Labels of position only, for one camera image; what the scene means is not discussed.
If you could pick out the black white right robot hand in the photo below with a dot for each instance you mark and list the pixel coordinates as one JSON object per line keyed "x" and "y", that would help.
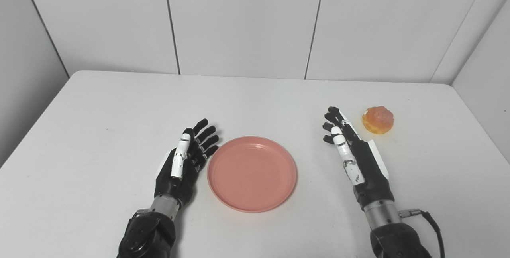
{"x": 368, "y": 170}

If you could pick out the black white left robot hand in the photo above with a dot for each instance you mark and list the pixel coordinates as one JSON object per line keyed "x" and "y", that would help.
{"x": 181, "y": 170}

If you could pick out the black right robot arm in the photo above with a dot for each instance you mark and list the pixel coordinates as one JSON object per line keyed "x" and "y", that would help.
{"x": 392, "y": 234}

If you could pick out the pink round plate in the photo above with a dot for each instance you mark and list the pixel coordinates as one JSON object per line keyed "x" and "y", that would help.
{"x": 252, "y": 174}

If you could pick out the orange cream puff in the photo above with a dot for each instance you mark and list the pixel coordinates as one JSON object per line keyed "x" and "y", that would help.
{"x": 377, "y": 120}

